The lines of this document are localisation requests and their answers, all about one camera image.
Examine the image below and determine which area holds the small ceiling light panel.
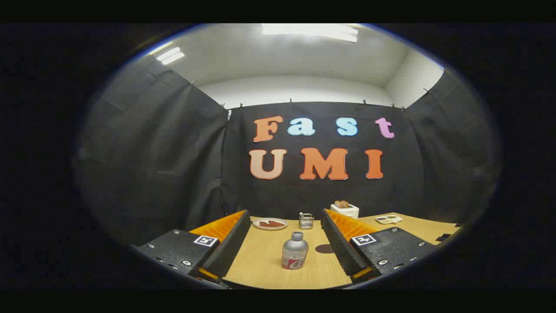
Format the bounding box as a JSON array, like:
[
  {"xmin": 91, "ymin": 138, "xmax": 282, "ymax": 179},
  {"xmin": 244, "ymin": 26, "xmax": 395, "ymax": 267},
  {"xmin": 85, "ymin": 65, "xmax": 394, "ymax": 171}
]
[{"xmin": 156, "ymin": 47, "xmax": 185, "ymax": 65}]

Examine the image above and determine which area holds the large ceiling light panel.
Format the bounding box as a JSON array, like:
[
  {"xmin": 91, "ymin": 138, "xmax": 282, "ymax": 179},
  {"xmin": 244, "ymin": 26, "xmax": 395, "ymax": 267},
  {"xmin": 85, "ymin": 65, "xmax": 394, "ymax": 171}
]
[{"xmin": 261, "ymin": 23, "xmax": 359, "ymax": 43}]

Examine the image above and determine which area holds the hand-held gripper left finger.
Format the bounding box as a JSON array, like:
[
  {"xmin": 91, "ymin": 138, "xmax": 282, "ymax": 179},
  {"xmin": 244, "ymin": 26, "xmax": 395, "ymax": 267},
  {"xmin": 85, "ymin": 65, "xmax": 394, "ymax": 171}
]
[{"xmin": 130, "ymin": 210, "xmax": 252, "ymax": 285}]

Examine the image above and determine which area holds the black backdrop cloth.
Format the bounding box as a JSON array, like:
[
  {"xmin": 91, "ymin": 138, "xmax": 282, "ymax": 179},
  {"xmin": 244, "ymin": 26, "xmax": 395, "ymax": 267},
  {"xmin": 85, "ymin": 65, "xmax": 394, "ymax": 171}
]
[{"xmin": 74, "ymin": 59, "xmax": 500, "ymax": 246}]

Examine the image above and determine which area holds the white toaster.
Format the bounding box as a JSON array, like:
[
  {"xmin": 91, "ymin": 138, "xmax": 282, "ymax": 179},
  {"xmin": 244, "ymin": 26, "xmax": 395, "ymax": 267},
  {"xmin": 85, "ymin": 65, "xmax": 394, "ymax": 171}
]
[{"xmin": 330, "ymin": 203, "xmax": 360, "ymax": 219}]

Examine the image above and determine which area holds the wooden table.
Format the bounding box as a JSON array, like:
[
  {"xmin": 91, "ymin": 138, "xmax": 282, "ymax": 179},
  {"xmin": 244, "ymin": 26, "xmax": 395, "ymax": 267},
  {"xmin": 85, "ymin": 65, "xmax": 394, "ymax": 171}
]
[{"xmin": 190, "ymin": 212, "xmax": 463, "ymax": 290}]

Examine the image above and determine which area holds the white round plate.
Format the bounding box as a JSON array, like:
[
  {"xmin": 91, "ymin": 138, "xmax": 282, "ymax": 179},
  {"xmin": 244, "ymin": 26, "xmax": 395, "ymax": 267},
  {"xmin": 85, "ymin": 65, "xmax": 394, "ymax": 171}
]
[{"xmin": 252, "ymin": 217, "xmax": 288, "ymax": 230}]

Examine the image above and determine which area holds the silver juice bottle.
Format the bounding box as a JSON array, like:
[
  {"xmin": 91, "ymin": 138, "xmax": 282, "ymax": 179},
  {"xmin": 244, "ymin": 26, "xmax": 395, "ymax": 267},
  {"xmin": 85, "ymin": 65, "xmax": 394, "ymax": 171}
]
[{"xmin": 281, "ymin": 232, "xmax": 309, "ymax": 270}]

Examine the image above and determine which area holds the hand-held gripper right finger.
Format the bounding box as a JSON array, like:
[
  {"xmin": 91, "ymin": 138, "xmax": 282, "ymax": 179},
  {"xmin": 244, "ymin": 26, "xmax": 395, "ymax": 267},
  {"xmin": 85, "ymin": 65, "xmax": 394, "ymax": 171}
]
[{"xmin": 321, "ymin": 208, "xmax": 437, "ymax": 285}]

